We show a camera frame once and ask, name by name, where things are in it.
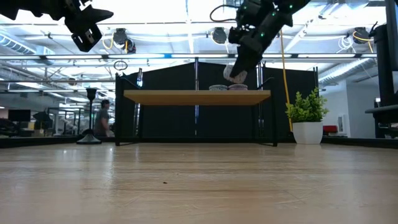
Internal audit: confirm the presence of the white blue-patterned candle holder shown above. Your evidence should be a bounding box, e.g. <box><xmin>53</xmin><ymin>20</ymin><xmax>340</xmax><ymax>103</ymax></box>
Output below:
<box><xmin>223</xmin><ymin>64</ymin><xmax>249</xmax><ymax>85</ymax></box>

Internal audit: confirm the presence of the hanging yellow cable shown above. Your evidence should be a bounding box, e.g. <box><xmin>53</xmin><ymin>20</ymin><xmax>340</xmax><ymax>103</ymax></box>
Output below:
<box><xmin>279</xmin><ymin>29</ymin><xmax>294</xmax><ymax>133</ymax></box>

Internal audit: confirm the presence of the person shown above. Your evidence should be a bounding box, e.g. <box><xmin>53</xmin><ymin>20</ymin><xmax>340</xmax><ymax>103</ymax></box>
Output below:
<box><xmin>94</xmin><ymin>98</ymin><xmax>111</xmax><ymax>138</ymax></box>

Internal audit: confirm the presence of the black ceiling cord reel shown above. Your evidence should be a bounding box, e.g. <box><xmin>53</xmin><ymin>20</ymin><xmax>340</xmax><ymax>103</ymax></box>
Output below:
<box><xmin>211</xmin><ymin>27</ymin><xmax>228</xmax><ymax>45</ymax></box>
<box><xmin>353</xmin><ymin>27</ymin><xmax>371</xmax><ymax>44</ymax></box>
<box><xmin>111</xmin><ymin>27</ymin><xmax>129</xmax><ymax>46</ymax></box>

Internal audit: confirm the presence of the wooden shelf with black frame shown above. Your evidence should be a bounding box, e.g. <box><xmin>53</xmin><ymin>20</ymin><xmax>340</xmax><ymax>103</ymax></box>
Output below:
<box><xmin>114</xmin><ymin>72</ymin><xmax>279</xmax><ymax>147</ymax></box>

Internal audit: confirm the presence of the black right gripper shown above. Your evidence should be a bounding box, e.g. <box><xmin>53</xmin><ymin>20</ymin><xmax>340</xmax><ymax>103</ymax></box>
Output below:
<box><xmin>228</xmin><ymin>21</ymin><xmax>280</xmax><ymax>79</ymax></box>

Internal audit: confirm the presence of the dark grey desk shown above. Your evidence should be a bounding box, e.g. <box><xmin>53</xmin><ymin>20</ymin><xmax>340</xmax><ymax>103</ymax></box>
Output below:
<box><xmin>365</xmin><ymin>105</ymin><xmax>398</xmax><ymax>139</ymax></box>

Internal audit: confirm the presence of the small black monitor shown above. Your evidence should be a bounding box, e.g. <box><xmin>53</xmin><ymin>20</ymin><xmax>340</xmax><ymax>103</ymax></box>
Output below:
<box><xmin>7</xmin><ymin>108</ymin><xmax>32</xmax><ymax>123</ymax></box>

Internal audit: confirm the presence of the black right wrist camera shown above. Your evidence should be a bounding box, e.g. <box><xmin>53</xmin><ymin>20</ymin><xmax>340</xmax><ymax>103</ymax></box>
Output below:
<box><xmin>234</xmin><ymin>0</ymin><xmax>261</xmax><ymax>26</ymax></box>

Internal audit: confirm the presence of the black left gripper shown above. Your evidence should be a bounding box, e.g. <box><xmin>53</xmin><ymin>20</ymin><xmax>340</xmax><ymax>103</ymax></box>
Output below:
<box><xmin>63</xmin><ymin>0</ymin><xmax>114</xmax><ymax>53</ymax></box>

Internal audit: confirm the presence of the green plant in white pot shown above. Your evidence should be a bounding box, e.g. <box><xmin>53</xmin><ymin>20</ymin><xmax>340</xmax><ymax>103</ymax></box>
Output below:
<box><xmin>285</xmin><ymin>88</ymin><xmax>330</xmax><ymax>145</ymax></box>

